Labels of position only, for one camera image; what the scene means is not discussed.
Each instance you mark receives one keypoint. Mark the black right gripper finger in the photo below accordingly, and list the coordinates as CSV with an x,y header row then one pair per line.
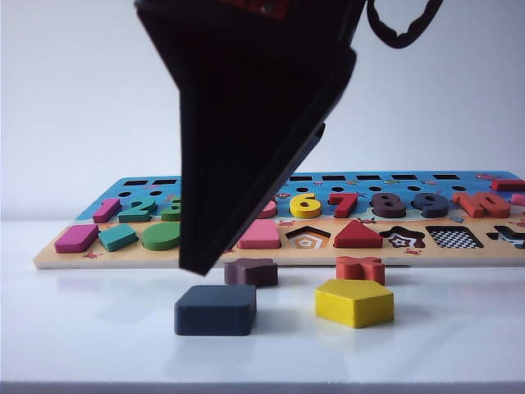
x,y
229,143

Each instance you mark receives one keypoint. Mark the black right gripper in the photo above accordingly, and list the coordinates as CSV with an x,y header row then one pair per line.
x,y
320,16

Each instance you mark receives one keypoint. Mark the navy square block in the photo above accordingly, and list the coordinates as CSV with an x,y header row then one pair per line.
x,y
213,312

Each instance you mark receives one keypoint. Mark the pink number five piece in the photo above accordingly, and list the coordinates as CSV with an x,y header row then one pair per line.
x,y
267,209

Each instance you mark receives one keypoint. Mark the red number seven piece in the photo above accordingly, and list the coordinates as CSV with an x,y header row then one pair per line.
x,y
344,209

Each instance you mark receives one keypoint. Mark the yellow number six piece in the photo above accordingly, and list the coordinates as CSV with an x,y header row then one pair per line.
x,y
303,213

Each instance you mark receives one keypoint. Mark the green number three piece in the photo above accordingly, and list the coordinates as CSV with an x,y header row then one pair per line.
x,y
170,213

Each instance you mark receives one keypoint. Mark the pink trapezoid block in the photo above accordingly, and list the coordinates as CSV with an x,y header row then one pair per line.
x,y
262,236

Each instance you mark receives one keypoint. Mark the dark purple number eight piece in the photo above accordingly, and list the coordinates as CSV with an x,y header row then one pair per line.
x,y
387,214

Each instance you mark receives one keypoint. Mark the red triangle block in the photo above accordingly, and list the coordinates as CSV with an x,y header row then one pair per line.
x,y
357,238

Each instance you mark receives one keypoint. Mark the green circle block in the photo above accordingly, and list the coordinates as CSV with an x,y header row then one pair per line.
x,y
160,236

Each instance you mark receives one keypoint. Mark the teal number two piece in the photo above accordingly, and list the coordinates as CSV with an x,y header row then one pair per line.
x,y
135,215

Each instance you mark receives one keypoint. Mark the dark purple star block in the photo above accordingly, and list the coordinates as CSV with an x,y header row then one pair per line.
x,y
250,273

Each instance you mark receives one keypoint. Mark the navy number nine piece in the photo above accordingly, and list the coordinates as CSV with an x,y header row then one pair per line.
x,y
430,212

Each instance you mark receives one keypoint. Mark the orange cross block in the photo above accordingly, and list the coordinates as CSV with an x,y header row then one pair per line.
x,y
361,268

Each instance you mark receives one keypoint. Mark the magenta number one piece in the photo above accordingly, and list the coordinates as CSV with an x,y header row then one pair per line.
x,y
104,213

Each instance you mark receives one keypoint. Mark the teal diamond block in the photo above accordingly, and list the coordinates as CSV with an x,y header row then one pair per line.
x,y
117,238

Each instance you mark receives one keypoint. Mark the ocean themed wooden puzzle board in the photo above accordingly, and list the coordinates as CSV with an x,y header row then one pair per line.
x,y
430,258

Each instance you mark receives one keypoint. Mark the orange number ten piece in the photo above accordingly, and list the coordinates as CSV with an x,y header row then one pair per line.
x,y
471,207

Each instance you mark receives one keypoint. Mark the yellow pentagon block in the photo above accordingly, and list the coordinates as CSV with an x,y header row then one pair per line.
x,y
352,308

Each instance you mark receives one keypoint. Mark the magenta rectangle block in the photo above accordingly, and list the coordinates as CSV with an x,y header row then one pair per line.
x,y
76,238

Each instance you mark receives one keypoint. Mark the red minus sign piece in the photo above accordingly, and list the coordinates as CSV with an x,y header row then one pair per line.
x,y
508,184

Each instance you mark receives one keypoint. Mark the pink greater-than sign piece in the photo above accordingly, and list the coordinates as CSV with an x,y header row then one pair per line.
x,y
519,200

